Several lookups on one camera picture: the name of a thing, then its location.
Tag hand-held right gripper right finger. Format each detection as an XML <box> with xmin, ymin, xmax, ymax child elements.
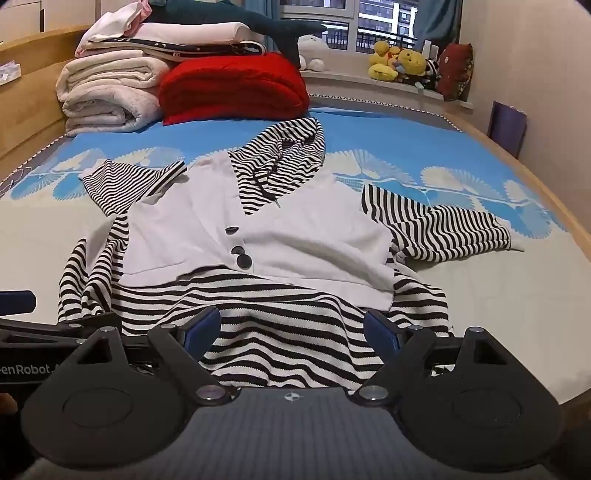
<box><xmin>353</xmin><ymin>309</ymin><xmax>512</xmax><ymax>408</ymax></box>

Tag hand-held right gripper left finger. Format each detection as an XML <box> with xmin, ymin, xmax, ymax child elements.
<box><xmin>69</xmin><ymin>306</ymin><xmax>239</xmax><ymax>408</ymax></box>

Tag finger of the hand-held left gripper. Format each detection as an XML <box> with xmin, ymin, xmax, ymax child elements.
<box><xmin>0</xmin><ymin>291</ymin><xmax>37</xmax><ymax>315</ymax></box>
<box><xmin>0</xmin><ymin>314</ymin><xmax>122</xmax><ymax>344</ymax></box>

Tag striped hooded top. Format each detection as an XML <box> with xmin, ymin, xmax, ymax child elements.
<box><xmin>58</xmin><ymin>117</ymin><xmax>525</xmax><ymax>391</ymax></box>

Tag blue and white bed sheet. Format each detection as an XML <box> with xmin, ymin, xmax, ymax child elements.
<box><xmin>0</xmin><ymin>104</ymin><xmax>591</xmax><ymax>416</ymax></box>

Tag cream folded blanket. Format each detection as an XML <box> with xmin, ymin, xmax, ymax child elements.
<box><xmin>56</xmin><ymin>50</ymin><xmax>174</xmax><ymax>137</ymax></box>

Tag purple box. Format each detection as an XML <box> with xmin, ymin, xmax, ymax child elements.
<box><xmin>487</xmin><ymin>100</ymin><xmax>528</xmax><ymax>160</ymax></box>

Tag red folded blanket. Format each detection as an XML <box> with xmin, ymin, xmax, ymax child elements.
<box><xmin>159</xmin><ymin>52</ymin><xmax>310</xmax><ymax>126</ymax></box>

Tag bay window ledge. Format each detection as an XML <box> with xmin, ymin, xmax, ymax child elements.
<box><xmin>299</xmin><ymin>69</ymin><xmax>474</xmax><ymax>112</ymax></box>

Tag red patterned cushion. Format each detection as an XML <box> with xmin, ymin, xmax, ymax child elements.
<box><xmin>436</xmin><ymin>43</ymin><xmax>475</xmax><ymax>100</ymax></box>

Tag yellow round plush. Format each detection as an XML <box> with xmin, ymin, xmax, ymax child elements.
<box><xmin>396</xmin><ymin>47</ymin><xmax>428</xmax><ymax>78</ymax></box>

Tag yellow duck plush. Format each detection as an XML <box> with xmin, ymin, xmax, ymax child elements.
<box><xmin>368</xmin><ymin>41</ymin><xmax>403</xmax><ymax>81</ymax></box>

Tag navy star-print folded quilt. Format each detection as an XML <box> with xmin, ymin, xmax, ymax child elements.
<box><xmin>83</xmin><ymin>39</ymin><xmax>269</xmax><ymax>62</ymax></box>

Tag white cabinet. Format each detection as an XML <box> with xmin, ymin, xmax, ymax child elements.
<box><xmin>0</xmin><ymin>0</ymin><xmax>101</xmax><ymax>34</ymax></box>

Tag white plush toy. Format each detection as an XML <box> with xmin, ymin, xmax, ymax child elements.
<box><xmin>295</xmin><ymin>34</ymin><xmax>332</xmax><ymax>72</ymax></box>

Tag pink and white folded cloth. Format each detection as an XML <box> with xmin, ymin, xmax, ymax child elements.
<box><xmin>75</xmin><ymin>7</ymin><xmax>154</xmax><ymax>57</ymax></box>

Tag window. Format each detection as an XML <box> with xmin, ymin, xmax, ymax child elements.
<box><xmin>277</xmin><ymin>0</ymin><xmax>422</xmax><ymax>52</ymax></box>

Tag teal shark plush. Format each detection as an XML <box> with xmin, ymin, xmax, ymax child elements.
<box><xmin>148</xmin><ymin>0</ymin><xmax>328</xmax><ymax>65</ymax></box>

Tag blue curtain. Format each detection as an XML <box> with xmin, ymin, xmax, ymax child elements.
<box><xmin>242</xmin><ymin>0</ymin><xmax>283</xmax><ymax>26</ymax></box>
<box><xmin>414</xmin><ymin>0</ymin><xmax>463</xmax><ymax>48</ymax></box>

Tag wooden bed frame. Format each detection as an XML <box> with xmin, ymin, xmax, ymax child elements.
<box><xmin>0</xmin><ymin>25</ymin><xmax>591</xmax><ymax>259</ymax></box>

